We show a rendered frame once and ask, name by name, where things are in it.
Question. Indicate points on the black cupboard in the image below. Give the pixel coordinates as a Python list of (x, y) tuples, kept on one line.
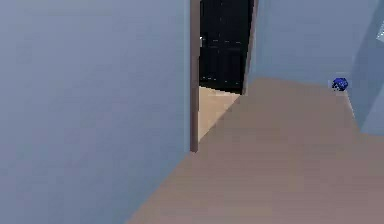
[(223, 50)]

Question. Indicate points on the blue ball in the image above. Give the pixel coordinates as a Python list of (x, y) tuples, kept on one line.
[(339, 84)]

